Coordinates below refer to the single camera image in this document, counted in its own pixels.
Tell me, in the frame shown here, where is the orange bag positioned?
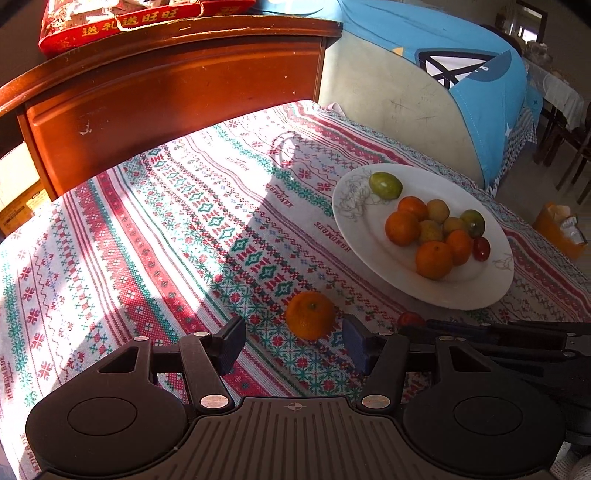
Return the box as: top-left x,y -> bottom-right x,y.
533,202 -> 587,261

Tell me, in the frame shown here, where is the cardboard box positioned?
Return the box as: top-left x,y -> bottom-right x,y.
0,141 -> 49,238

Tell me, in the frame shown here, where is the brown wooden nightstand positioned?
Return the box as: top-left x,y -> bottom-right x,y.
0,13 -> 345,200

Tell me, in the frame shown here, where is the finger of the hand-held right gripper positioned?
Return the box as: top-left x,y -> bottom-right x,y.
399,329 -> 490,344
426,320 -> 495,334

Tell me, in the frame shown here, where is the red snack gift bucket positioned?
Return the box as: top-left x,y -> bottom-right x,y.
38,0 -> 257,58

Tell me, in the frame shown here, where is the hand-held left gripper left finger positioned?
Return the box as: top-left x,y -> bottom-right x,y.
97,315 -> 247,411

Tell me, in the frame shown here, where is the white floral plate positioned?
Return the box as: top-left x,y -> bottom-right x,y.
332,163 -> 515,310

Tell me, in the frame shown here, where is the table with white cloth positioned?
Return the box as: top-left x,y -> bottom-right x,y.
524,58 -> 585,132

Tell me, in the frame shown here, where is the orange mandarin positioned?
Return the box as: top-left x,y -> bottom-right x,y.
416,241 -> 454,281
398,196 -> 428,221
385,210 -> 422,247
445,229 -> 474,266
285,291 -> 336,341

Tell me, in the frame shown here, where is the red green patterned cloth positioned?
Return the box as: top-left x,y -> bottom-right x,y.
0,99 -> 591,480

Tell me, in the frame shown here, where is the green lime on plate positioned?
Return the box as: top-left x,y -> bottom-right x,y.
368,172 -> 403,200

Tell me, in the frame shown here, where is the dark wooden chair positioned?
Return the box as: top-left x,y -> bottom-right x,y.
556,117 -> 591,205
536,107 -> 570,168

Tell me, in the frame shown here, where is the green and red tomato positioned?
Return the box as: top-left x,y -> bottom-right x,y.
460,209 -> 485,238

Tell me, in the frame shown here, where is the houndstooth blanket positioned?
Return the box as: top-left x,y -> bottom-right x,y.
485,99 -> 541,195

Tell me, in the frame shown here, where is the blue and beige pillow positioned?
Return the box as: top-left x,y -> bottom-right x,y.
318,0 -> 532,190

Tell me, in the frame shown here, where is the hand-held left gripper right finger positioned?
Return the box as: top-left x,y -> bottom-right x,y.
342,315 -> 502,409

